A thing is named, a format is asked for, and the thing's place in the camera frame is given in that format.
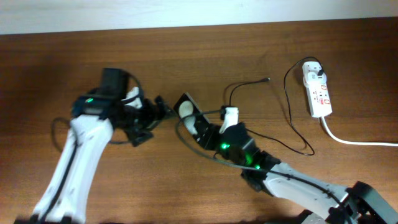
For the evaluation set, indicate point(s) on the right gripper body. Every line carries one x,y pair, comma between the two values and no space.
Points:
221,147

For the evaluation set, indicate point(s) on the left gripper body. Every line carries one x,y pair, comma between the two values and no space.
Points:
145,117

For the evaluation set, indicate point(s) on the black smartphone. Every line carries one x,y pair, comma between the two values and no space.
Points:
197,125

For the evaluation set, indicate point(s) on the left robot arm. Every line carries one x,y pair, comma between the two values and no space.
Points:
95,117

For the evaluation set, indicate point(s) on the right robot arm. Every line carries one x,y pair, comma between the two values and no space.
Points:
266,173

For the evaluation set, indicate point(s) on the white charger adapter plug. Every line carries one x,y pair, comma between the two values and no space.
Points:
313,74

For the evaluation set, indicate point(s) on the white power strip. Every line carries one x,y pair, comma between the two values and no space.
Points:
319,100

